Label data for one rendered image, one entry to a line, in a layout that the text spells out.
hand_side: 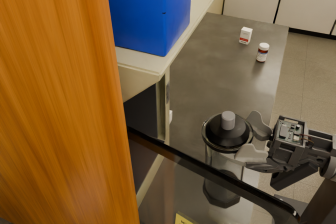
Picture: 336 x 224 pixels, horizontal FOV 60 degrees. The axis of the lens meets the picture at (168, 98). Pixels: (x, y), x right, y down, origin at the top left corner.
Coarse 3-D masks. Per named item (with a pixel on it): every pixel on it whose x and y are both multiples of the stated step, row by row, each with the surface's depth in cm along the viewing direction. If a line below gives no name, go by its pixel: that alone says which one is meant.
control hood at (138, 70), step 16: (192, 0) 51; (208, 0) 51; (192, 16) 46; (128, 48) 39; (176, 48) 40; (128, 64) 37; (144, 64) 37; (160, 64) 37; (128, 80) 38; (144, 80) 37; (128, 96) 40
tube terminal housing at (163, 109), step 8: (168, 72) 76; (160, 80) 80; (168, 80) 78; (160, 88) 82; (160, 96) 84; (160, 104) 86; (168, 104) 84; (160, 112) 88; (168, 112) 86; (160, 120) 90; (168, 120) 89; (160, 128) 92; (168, 128) 91; (160, 136) 93; (168, 136) 94; (168, 144) 96
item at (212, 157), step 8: (208, 120) 64; (248, 136) 60; (216, 144) 59; (240, 144) 58; (208, 152) 63; (216, 152) 61; (208, 160) 65; (216, 160) 62; (224, 160) 61; (216, 168) 64; (224, 168) 63; (232, 168) 63; (240, 168) 65; (240, 176) 67
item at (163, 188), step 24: (144, 144) 44; (144, 168) 49; (168, 168) 44; (192, 168) 41; (144, 192) 54; (168, 192) 49; (192, 192) 45; (216, 192) 41; (240, 192) 38; (144, 216) 61; (168, 216) 55; (192, 216) 49; (216, 216) 45; (240, 216) 41; (264, 216) 38; (288, 216) 35
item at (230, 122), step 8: (224, 112) 60; (232, 112) 59; (216, 120) 62; (224, 120) 58; (232, 120) 58; (240, 120) 62; (208, 128) 61; (216, 128) 60; (224, 128) 60; (232, 128) 60; (240, 128) 60; (248, 128) 61; (208, 136) 60; (216, 136) 59; (224, 136) 59; (232, 136) 58; (240, 136) 58; (224, 144) 58; (232, 144) 58
